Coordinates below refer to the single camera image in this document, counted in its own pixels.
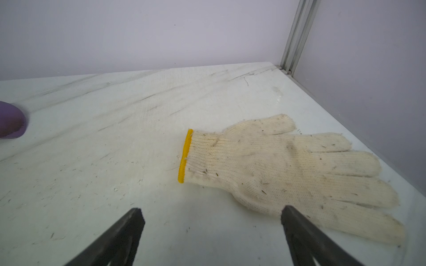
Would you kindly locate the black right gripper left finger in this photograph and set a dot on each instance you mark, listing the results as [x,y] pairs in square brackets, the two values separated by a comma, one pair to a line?
[117,246]

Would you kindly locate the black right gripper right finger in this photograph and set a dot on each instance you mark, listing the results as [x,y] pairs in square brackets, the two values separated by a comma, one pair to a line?
[308,245]

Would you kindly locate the white knit work glove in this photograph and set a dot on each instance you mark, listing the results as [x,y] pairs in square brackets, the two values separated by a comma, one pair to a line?
[266,167]

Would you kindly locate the purple garden trowel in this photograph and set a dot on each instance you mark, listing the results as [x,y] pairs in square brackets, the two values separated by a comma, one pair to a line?
[13,121]

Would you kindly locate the aluminium frame post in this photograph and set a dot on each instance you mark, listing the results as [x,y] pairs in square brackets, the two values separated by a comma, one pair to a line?
[300,29]

